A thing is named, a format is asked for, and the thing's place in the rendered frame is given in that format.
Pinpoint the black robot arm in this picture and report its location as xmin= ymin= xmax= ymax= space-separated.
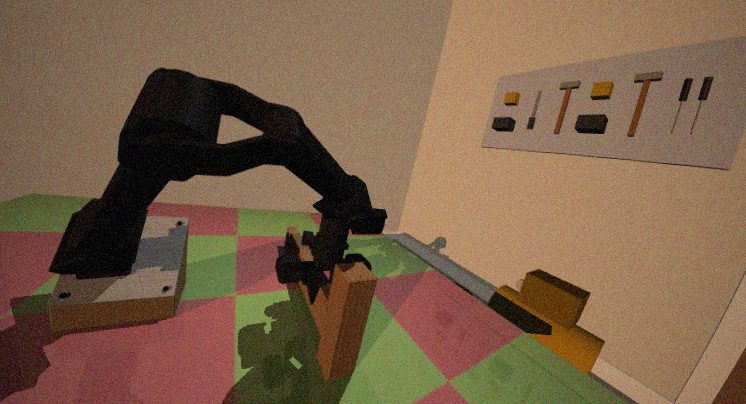
xmin=48 ymin=67 xmax=388 ymax=280

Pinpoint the dark brown wooden post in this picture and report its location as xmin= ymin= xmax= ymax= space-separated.
xmin=316 ymin=262 xmax=378 ymax=383

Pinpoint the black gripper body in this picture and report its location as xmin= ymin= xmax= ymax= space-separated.
xmin=275 ymin=232 xmax=372 ymax=284

